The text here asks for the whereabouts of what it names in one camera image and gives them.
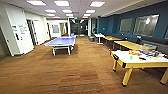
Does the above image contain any rectangular wooden table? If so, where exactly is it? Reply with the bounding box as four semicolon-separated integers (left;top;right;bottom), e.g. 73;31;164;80
101;35;123;46
113;40;152;52

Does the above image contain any grey bin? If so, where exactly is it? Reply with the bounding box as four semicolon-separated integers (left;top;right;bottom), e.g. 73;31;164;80
88;34;96;43

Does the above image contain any interior glass window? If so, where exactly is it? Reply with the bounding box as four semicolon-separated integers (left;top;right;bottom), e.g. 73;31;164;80
119;18;133;34
133;13;160;37
163;24;168;40

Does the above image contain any blue ping pong table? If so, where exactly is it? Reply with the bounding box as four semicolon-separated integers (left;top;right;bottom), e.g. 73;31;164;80
44;35;77;57

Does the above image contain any dark grey sofa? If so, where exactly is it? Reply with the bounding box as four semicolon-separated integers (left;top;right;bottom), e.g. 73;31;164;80
136;36;168;55

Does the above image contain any white round table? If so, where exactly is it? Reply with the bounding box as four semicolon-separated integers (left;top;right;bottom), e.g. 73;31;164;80
94;33;105;45

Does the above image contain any white wall notice paper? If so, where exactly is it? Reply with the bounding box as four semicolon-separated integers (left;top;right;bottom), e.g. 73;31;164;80
18;24;30;36

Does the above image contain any black wall device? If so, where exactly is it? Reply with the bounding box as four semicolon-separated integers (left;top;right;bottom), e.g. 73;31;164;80
14;31;20;42

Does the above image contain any rectangular ceiling light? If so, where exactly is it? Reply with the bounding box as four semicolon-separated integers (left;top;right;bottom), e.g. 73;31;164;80
62;9;73;14
53;0;70;7
89;1;106;8
83;9;95;14
26;0;46;6

